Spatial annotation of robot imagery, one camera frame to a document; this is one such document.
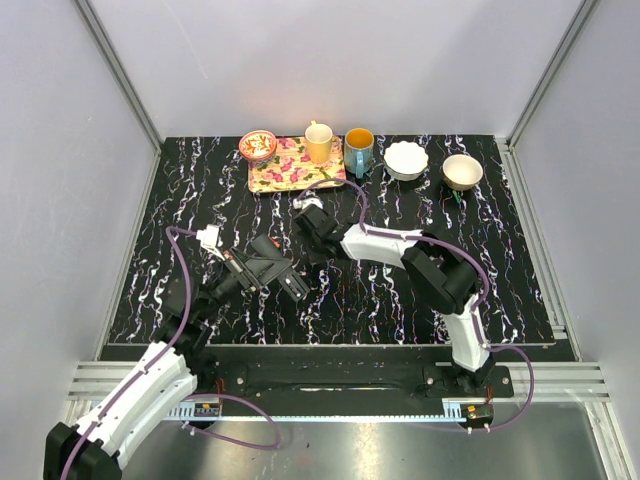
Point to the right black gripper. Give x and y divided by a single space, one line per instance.
306 241

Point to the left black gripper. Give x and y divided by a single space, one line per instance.
258 271

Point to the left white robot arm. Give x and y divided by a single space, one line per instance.
174 366

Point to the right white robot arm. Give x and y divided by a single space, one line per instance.
445 275

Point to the floral rectangular tray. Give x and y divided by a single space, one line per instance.
291 168

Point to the yellow mug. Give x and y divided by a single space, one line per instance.
318 138

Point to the blue mug orange inside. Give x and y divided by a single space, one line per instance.
358 151

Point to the small red patterned bowl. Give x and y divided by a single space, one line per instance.
258 145

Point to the white scalloped plate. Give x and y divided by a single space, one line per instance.
405 161

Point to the cream bowl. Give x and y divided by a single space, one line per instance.
462 172

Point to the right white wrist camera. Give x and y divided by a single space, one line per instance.
302 203

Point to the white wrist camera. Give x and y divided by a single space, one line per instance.
208 239
302 203

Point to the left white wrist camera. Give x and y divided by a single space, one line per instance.
208 239

